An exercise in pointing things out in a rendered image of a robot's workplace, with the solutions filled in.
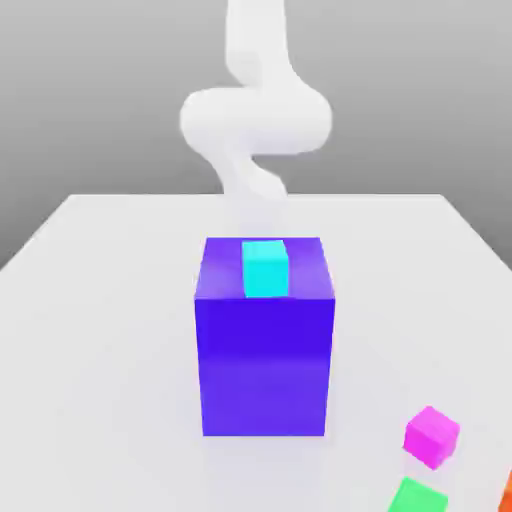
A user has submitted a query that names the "large purple box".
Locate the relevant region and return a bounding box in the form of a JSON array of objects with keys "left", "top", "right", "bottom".
[{"left": 193, "top": 236, "right": 336, "bottom": 438}]

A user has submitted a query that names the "small cyan cube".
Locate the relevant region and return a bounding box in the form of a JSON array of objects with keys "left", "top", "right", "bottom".
[{"left": 241, "top": 239, "right": 290, "bottom": 299}]

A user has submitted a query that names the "large orange box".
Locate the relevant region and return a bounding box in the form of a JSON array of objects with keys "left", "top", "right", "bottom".
[{"left": 498, "top": 470, "right": 512, "bottom": 512}]

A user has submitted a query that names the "small magenta cube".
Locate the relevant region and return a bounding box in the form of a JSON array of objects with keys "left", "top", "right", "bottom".
[{"left": 402, "top": 405, "right": 461, "bottom": 471}]

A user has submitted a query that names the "small green cube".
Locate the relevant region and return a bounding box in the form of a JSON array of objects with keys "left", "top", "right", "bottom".
[{"left": 386, "top": 476, "right": 450, "bottom": 512}]

